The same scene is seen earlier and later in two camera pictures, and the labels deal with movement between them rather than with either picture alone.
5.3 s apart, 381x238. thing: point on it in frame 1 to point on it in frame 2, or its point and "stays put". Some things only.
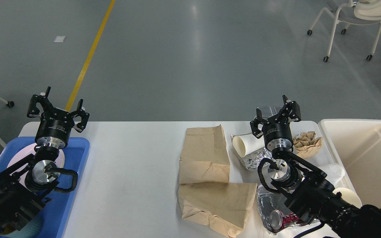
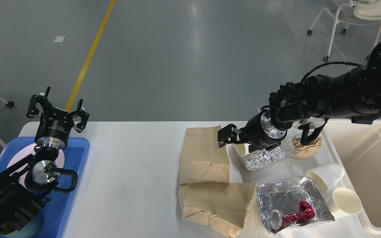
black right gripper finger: (254, 124) to (230, 134)
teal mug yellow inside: (32, 228) stays put
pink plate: (25, 152) stays put
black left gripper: (55, 125) stays put
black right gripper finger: (294, 114) to (252, 147)
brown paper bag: (226, 207) stays put
